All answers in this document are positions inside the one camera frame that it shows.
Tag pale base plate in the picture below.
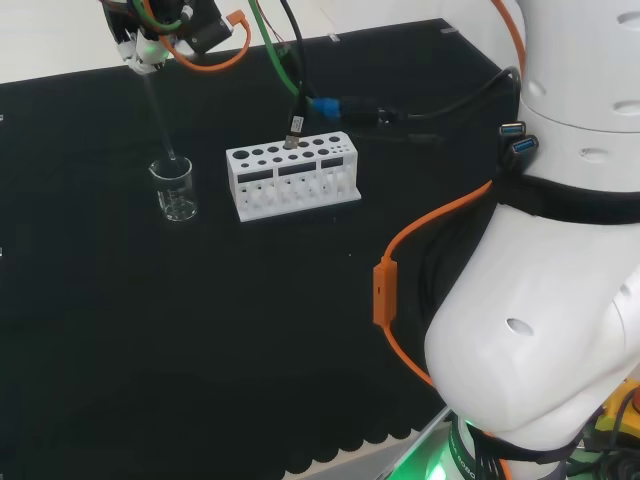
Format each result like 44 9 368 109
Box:
380 402 464 480

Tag black cable with USB plug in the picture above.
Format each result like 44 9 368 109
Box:
278 0 307 151

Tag white test tube rack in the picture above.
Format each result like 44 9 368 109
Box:
224 130 363 224

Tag black bench cloth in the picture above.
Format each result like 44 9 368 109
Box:
0 18 524 480

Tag black USB hub blue ports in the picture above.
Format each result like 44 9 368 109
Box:
498 119 542 174

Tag black adapter cable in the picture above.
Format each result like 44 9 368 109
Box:
341 66 524 127

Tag blue cable connector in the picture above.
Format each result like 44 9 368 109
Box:
311 96 343 122

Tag clear glass rod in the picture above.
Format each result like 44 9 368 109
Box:
141 71 178 163

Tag clear glass beaker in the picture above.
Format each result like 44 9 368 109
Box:
147 155 199 223

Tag orange cable with inline box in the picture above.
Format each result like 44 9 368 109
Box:
168 0 527 480

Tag thin red wire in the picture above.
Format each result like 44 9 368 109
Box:
260 25 292 52

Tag yellow stop button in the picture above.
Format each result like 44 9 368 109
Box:
593 377 640 437

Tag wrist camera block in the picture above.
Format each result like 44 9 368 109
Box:
185 0 237 55

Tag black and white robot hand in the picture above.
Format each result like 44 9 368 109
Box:
99 0 196 77

